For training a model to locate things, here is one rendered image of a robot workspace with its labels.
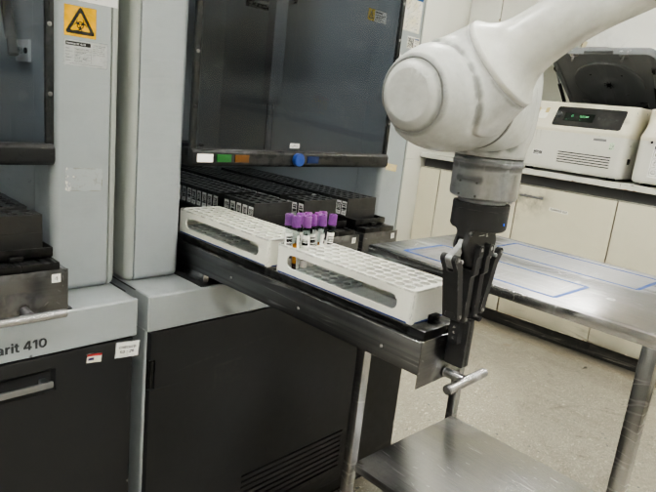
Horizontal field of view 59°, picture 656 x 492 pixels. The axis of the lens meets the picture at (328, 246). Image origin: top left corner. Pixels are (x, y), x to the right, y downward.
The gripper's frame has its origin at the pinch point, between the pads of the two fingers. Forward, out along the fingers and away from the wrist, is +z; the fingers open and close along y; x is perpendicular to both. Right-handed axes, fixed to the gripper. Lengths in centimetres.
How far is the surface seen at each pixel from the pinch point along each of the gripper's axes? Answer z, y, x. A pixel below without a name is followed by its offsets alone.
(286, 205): -8, -19, -60
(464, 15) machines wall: -94, -252, -171
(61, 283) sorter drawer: 1, 35, -52
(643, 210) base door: 1, -229, -42
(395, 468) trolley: 52, -35, -31
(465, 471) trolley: 52, -48, -19
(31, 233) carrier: -5, 36, -60
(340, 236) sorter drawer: -1, -30, -52
